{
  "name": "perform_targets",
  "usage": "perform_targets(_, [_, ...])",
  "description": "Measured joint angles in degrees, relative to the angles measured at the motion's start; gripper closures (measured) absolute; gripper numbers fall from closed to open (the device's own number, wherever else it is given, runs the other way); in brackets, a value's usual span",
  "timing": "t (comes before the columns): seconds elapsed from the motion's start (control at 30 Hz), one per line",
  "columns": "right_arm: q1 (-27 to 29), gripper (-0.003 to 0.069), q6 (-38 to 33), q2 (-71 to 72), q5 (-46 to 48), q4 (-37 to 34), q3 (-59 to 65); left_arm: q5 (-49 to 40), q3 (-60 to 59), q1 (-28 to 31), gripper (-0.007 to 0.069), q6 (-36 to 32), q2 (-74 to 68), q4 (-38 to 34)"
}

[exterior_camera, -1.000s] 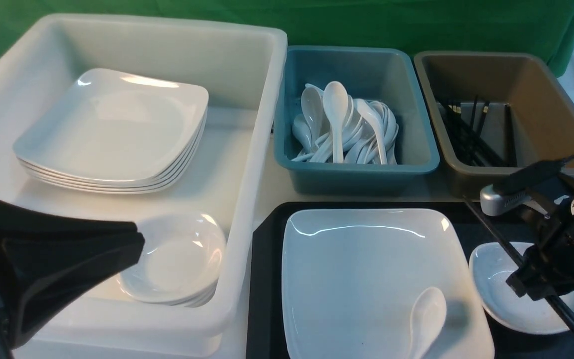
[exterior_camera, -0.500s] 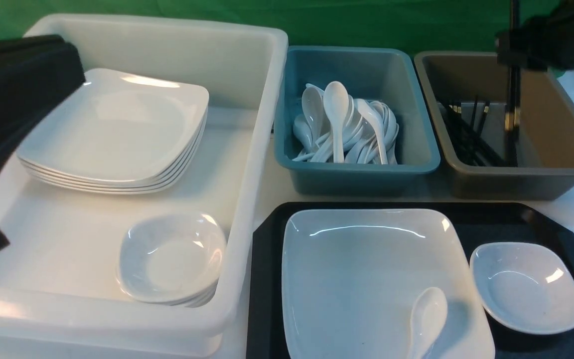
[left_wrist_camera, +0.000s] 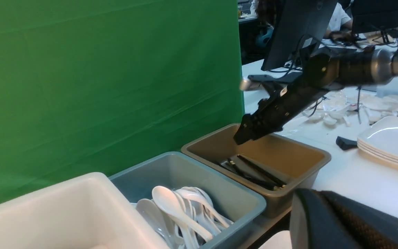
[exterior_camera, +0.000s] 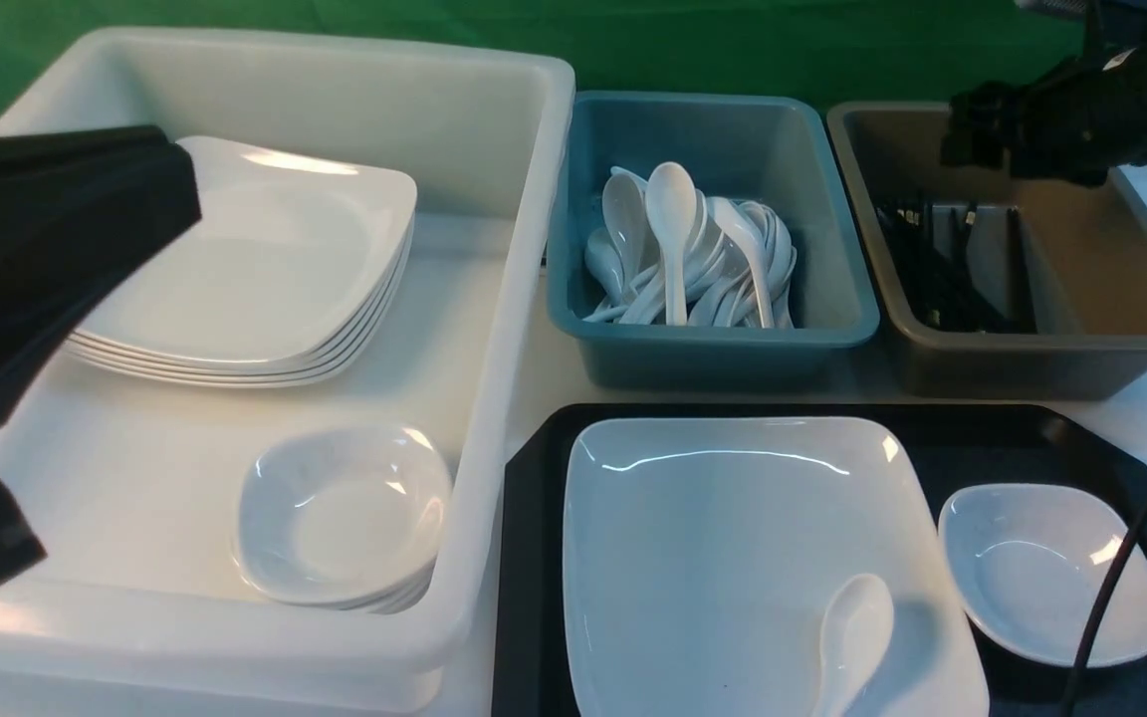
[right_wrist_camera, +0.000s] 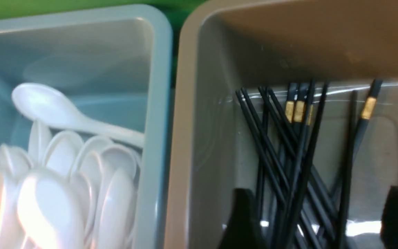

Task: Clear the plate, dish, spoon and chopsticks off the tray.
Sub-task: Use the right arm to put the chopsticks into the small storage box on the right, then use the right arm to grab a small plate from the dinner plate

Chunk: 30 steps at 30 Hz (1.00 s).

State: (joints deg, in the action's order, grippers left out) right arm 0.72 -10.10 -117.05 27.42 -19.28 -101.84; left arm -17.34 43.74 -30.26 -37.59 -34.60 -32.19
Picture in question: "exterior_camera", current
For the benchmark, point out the large white plastic tub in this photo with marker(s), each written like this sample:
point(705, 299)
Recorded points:
point(132, 485)

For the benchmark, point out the stack of white bowls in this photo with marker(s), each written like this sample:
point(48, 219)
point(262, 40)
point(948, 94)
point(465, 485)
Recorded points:
point(343, 518)

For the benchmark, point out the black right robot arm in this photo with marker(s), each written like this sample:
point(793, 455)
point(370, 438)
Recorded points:
point(1081, 118)

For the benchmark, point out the black chopsticks in bin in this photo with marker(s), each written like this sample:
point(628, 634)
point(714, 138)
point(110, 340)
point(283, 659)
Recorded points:
point(930, 242)

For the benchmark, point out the green backdrop cloth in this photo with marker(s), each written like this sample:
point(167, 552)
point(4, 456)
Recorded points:
point(820, 52)

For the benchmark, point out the brown plastic bin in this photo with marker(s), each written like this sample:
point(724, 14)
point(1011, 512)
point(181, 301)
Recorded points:
point(1086, 251)

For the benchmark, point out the white spoon upright in bin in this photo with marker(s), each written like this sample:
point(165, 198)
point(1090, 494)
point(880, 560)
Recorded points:
point(671, 203)

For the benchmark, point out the small white bowl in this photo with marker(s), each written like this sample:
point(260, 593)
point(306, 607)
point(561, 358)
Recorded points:
point(1028, 561)

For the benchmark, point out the large white square plate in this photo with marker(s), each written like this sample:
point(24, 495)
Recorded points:
point(699, 554)

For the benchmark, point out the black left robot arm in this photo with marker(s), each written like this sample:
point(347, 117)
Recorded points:
point(80, 212)

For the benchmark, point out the pile of white spoons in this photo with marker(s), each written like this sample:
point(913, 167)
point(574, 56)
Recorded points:
point(738, 271)

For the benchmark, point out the stack of white plates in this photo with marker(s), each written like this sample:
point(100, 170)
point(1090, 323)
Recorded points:
point(282, 282)

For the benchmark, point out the teal plastic bin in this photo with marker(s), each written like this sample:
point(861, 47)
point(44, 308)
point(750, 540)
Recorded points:
point(770, 149)

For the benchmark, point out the white ceramic spoon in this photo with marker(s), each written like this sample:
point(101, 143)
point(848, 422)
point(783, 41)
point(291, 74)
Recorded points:
point(854, 636)

